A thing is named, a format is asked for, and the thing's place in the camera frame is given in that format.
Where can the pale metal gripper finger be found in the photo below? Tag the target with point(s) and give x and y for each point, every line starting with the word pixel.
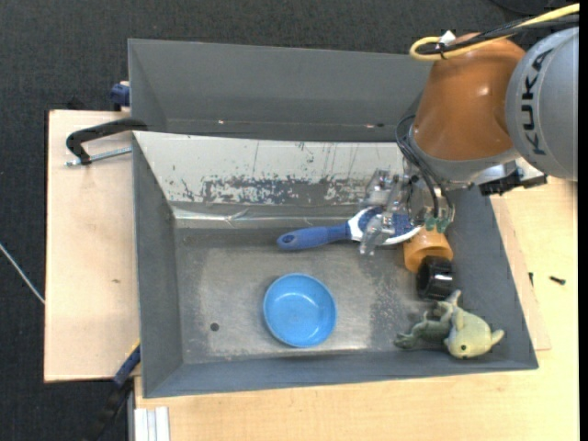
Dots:
pixel 379 230
pixel 382 187

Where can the blue and white brush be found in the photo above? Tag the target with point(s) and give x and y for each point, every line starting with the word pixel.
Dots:
pixel 312 237

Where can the orange bottle with black cap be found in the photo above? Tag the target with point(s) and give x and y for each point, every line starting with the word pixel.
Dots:
pixel 434 269

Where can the blue bowl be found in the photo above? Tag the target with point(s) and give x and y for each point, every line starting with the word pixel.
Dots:
pixel 299 310

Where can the green toy animal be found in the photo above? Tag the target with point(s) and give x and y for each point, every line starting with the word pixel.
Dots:
pixel 468 333

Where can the grey metal bin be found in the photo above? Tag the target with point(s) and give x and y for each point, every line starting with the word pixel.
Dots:
pixel 239 264

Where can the small black screw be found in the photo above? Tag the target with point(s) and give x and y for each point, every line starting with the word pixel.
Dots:
pixel 558 280

